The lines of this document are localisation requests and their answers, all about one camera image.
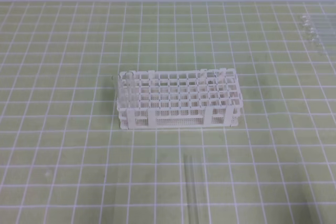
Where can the green checkered tablecloth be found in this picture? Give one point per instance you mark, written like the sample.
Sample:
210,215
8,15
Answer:
64,158

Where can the white plastic test tube rack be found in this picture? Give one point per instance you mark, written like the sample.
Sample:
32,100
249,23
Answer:
174,99

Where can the clear glass test tube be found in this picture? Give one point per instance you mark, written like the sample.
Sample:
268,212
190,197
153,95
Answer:
319,25
319,18
193,175
323,43
320,31
321,37

